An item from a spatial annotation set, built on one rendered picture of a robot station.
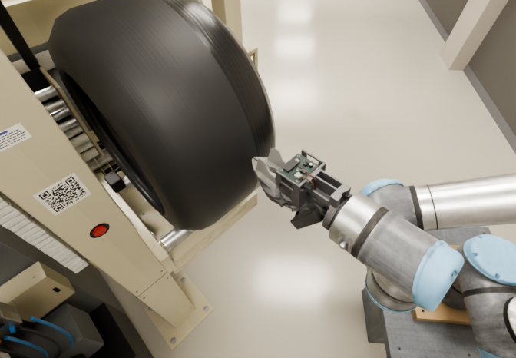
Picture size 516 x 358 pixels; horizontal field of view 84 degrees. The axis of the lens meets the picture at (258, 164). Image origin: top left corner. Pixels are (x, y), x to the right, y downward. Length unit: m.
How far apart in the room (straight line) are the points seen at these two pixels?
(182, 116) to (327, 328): 1.46
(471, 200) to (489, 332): 0.51
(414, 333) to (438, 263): 0.80
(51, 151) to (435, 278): 0.62
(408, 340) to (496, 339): 0.28
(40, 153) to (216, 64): 0.34
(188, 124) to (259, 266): 1.38
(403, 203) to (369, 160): 1.76
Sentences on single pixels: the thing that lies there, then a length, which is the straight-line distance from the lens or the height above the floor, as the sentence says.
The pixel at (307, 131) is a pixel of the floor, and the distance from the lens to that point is 2.43.
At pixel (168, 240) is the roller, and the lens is 0.88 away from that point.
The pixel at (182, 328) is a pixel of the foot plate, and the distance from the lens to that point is 1.75.
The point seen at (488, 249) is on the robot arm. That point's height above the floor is 0.91.
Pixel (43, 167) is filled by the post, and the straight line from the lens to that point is 0.62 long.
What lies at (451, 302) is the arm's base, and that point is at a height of 0.67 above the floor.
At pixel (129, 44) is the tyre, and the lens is 0.55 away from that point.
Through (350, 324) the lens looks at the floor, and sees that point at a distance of 1.78.
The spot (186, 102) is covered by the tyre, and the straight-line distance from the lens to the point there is 0.51.
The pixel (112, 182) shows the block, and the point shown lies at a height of 0.99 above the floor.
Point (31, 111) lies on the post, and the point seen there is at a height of 1.40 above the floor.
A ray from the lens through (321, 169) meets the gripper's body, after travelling 0.48.
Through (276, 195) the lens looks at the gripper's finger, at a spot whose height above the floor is 1.25.
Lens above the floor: 1.69
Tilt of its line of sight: 51 degrees down
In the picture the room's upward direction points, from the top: straight up
